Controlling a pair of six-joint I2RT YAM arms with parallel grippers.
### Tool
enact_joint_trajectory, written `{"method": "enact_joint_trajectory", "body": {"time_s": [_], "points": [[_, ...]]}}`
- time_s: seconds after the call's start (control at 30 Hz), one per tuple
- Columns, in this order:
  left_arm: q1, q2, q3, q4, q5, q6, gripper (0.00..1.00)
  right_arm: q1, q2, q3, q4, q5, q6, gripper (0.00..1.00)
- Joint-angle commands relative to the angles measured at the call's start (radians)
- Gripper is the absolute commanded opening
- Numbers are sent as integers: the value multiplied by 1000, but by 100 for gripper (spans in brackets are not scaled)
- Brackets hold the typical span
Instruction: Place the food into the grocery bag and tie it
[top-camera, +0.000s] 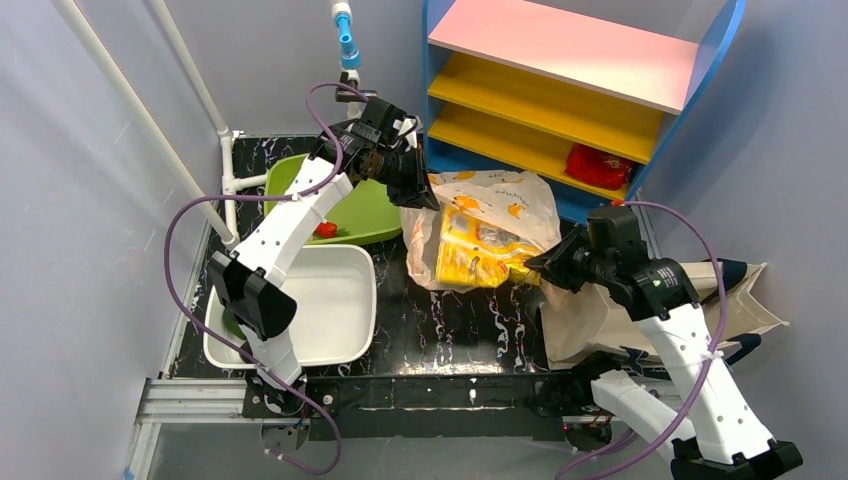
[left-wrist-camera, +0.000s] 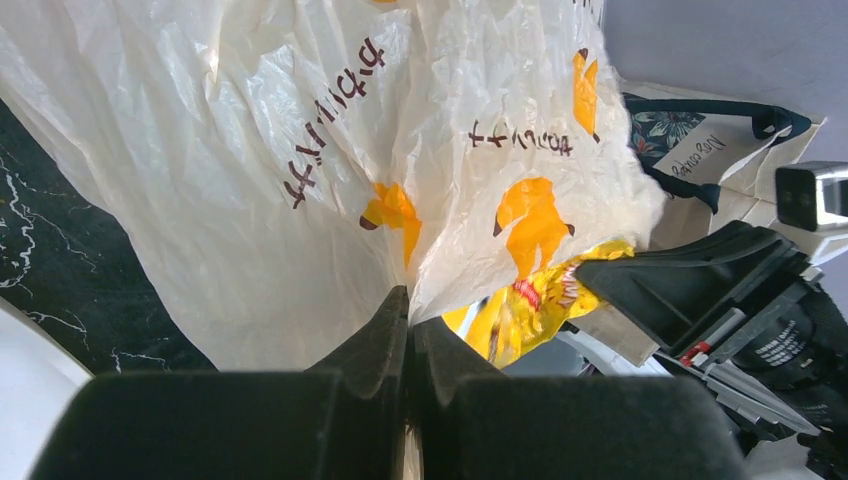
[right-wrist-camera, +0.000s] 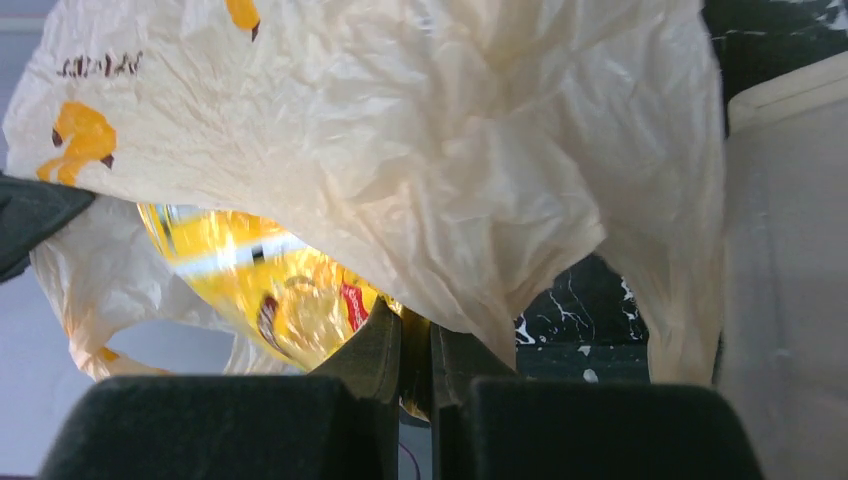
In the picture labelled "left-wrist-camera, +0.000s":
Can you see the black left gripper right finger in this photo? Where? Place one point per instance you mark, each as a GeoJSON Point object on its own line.
{"type": "Point", "coordinates": [475, 422]}

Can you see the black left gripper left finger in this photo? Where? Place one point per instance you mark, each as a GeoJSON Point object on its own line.
{"type": "Point", "coordinates": [342, 418]}

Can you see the yellow snack packet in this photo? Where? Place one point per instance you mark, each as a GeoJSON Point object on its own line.
{"type": "Point", "coordinates": [517, 318]}

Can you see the banana print plastic bag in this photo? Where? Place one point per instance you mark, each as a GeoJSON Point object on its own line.
{"type": "Point", "coordinates": [280, 166]}

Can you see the white plastic basin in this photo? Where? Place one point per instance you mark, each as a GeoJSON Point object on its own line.
{"type": "Point", "coordinates": [38, 380]}

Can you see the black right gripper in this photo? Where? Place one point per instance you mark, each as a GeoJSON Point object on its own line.
{"type": "Point", "coordinates": [737, 296]}

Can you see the beige canvas tote bag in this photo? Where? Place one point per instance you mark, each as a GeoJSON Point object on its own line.
{"type": "Point", "coordinates": [690, 136]}

